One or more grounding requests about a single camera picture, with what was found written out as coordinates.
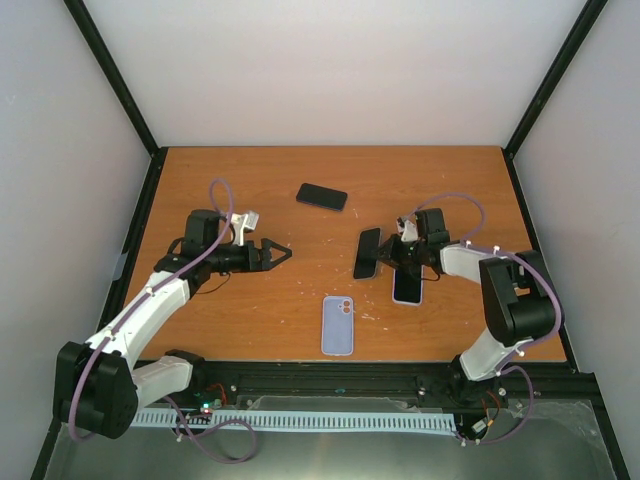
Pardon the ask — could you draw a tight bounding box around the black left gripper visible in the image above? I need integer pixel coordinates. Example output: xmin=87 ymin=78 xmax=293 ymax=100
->
xmin=207 ymin=238 xmax=292 ymax=273

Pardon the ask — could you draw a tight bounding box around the blue-edged black phone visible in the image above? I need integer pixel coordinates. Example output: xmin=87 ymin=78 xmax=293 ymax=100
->
xmin=296 ymin=183 xmax=348 ymax=211

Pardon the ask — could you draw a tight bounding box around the lavender plain phone case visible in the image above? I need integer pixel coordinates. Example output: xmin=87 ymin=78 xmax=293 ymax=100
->
xmin=321 ymin=296 xmax=355 ymax=356

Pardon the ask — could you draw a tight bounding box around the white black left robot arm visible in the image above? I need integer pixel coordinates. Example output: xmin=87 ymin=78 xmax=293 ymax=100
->
xmin=53 ymin=209 xmax=292 ymax=441

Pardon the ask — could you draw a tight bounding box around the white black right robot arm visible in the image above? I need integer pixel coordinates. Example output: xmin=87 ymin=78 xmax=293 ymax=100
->
xmin=374 ymin=208 xmax=562 ymax=405

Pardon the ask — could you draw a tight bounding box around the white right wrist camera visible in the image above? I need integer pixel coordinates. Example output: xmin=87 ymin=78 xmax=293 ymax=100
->
xmin=396 ymin=217 xmax=419 ymax=244

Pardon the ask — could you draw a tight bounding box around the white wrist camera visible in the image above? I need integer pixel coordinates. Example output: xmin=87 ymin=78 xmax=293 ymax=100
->
xmin=396 ymin=217 xmax=419 ymax=244
xmin=231 ymin=210 xmax=260 ymax=246

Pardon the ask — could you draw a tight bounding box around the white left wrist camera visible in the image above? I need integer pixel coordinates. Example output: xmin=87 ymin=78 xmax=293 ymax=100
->
xmin=231 ymin=210 xmax=260 ymax=246

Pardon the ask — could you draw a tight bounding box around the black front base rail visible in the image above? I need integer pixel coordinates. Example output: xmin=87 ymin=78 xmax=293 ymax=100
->
xmin=69 ymin=360 xmax=599 ymax=416

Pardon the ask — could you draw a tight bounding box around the black right side rail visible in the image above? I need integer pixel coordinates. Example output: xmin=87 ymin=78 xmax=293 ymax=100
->
xmin=501 ymin=147 xmax=581 ymax=372

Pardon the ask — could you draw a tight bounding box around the black left side rail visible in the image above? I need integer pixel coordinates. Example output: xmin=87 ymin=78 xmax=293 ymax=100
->
xmin=97 ymin=147 xmax=169 ymax=331

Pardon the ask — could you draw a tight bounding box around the light blue slotted cable duct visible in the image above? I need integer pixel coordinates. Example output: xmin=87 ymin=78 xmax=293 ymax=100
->
xmin=133 ymin=409 xmax=458 ymax=432

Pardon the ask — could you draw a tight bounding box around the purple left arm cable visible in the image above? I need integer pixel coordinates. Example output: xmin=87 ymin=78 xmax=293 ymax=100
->
xmin=67 ymin=178 xmax=259 ymax=464

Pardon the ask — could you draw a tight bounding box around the black left rear frame post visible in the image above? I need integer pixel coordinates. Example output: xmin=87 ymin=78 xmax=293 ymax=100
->
xmin=63 ymin=0 xmax=160 ymax=157

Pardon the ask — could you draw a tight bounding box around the black frame post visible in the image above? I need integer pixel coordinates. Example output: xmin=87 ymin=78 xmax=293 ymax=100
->
xmin=503 ymin=0 xmax=608 ymax=163
xmin=63 ymin=0 xmax=160 ymax=157

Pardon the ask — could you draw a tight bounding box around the black right rear frame post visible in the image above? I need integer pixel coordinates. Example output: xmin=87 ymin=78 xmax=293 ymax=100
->
xmin=503 ymin=0 xmax=608 ymax=163

